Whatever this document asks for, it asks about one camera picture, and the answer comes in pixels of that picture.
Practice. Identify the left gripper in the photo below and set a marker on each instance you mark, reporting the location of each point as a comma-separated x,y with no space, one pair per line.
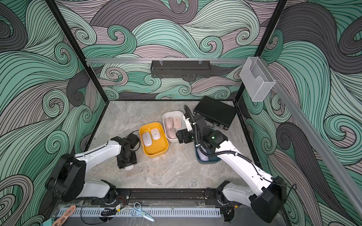
122,165

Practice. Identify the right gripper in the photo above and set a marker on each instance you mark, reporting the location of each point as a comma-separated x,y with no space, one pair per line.
180,136

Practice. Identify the dark teal storage box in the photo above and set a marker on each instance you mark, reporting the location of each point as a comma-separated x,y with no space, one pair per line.
212,159

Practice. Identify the pale lilac white mouse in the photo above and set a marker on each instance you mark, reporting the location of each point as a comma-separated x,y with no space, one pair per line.
147,139

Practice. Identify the yellow storage box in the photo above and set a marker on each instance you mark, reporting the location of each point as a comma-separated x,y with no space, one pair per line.
158,147

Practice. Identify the peach mouse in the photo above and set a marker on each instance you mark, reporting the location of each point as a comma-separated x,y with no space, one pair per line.
177,122

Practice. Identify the purple slim mouse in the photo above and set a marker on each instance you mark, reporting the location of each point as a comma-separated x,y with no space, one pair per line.
202,157

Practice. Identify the pink rounded mouse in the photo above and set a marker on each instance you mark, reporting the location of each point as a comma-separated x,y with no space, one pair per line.
168,122

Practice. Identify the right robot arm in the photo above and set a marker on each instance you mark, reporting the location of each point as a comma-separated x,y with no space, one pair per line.
265,194

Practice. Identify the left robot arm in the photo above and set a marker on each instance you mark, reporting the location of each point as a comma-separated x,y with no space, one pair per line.
67,179

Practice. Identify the black briefcase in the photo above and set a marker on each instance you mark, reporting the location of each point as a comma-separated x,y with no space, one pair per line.
216,112

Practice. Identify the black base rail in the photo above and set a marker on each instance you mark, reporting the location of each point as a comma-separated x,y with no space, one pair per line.
207,196

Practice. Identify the blue handled scissors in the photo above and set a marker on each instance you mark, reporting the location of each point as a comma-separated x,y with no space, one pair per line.
138,211

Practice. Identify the clear mesh wall bin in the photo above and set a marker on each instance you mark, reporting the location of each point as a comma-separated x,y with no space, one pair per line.
257,78

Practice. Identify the black wall shelf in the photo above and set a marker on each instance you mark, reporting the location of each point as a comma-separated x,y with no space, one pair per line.
181,69

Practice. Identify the aluminium wall rail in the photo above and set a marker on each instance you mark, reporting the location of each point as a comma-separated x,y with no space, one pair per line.
129,60

